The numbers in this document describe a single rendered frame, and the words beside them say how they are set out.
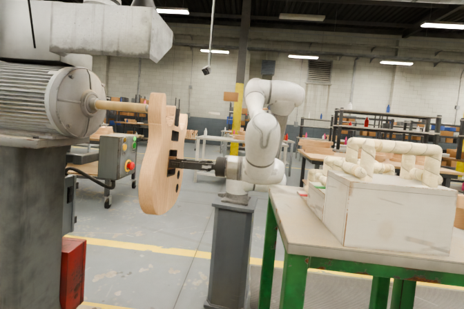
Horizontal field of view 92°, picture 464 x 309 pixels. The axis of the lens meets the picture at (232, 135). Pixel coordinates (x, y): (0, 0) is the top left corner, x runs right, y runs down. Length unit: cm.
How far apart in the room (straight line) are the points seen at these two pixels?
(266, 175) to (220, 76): 1143
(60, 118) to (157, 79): 1210
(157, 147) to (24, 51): 55
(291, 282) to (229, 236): 91
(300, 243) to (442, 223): 36
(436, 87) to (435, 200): 1433
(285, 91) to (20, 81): 106
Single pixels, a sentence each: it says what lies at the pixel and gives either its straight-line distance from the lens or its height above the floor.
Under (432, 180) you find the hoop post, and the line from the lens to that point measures 78.
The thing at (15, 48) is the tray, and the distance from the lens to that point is 107.
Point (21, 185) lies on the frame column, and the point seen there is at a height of 96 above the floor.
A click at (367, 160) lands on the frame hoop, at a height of 116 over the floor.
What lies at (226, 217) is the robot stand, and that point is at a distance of 154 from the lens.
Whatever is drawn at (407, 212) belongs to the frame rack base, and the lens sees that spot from 75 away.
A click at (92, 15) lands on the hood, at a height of 149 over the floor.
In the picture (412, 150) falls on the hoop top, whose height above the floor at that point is 119.
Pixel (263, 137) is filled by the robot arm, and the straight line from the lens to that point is 68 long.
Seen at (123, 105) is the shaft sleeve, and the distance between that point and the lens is 88.
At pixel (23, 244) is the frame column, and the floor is 75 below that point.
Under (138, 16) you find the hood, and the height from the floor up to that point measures 150.
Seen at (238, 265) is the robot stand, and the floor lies 32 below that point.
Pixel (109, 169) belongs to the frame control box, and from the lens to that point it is 117.
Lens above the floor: 122
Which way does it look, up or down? 3 degrees down
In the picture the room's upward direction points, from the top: 5 degrees clockwise
